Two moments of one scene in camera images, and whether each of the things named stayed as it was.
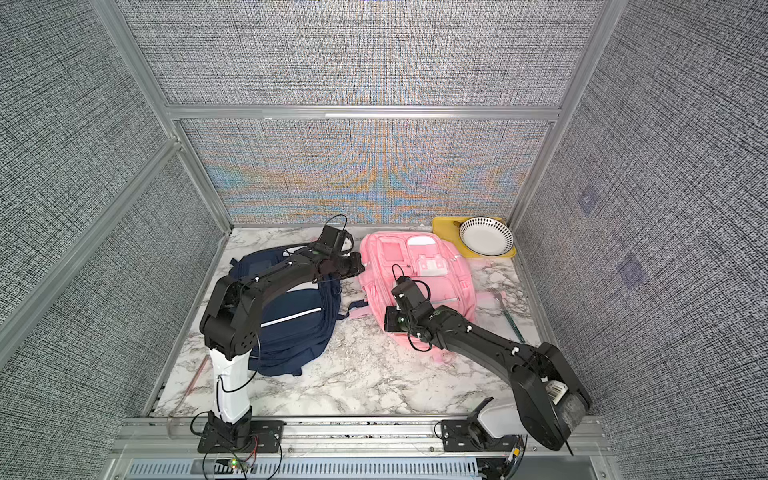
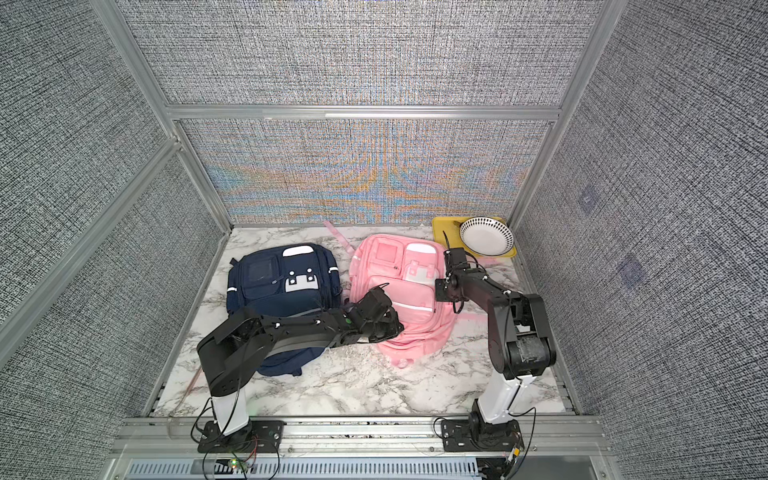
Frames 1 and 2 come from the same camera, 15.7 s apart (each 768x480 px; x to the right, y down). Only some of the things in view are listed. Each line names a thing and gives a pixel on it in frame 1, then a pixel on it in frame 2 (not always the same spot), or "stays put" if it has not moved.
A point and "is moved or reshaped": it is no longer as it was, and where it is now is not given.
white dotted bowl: (486, 236) stays put
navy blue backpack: (294, 322) stays put
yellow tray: (449, 227) stays put
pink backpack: (430, 262) is moved or reshaped
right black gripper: (390, 316) to (439, 291)
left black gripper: (357, 266) to (396, 326)
